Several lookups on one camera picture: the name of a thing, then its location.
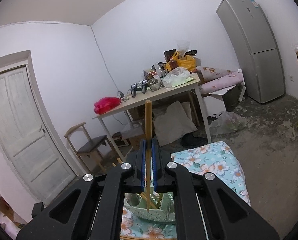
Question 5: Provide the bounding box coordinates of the bamboo chopstick one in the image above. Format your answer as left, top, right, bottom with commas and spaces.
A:
139, 193, 157, 209

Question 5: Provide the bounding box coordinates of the bamboo chopstick six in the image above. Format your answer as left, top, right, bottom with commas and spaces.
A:
112, 158, 122, 167

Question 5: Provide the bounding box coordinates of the bamboo chopstick two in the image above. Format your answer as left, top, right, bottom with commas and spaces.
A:
145, 100, 152, 212

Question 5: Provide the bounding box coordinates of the green star-holed utensil caddy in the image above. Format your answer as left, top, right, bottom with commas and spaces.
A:
124, 191, 176, 224

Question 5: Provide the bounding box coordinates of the floral blue tablecloth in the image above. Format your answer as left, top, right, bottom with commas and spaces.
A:
120, 141, 250, 239

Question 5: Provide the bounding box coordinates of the wooden chair black seat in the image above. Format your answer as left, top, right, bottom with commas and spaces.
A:
64, 122, 116, 173

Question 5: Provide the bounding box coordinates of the white door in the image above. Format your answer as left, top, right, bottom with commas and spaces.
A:
0, 50, 83, 205

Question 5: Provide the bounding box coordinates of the grey pillow sack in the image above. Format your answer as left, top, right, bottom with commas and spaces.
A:
153, 101, 197, 146

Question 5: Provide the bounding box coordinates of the red plastic bag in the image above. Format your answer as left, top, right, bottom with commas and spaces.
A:
94, 97, 121, 115

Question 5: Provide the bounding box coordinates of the pink rolled bedding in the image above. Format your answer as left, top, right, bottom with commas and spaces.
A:
195, 67, 245, 95

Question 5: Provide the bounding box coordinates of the clear plastic bag on desk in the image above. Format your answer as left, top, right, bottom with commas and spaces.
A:
162, 67, 194, 88

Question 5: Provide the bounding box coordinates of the yellow plastic bag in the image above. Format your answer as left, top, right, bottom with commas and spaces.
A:
165, 51, 196, 72

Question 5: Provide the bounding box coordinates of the silver refrigerator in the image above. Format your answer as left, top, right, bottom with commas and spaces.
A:
216, 0, 285, 103

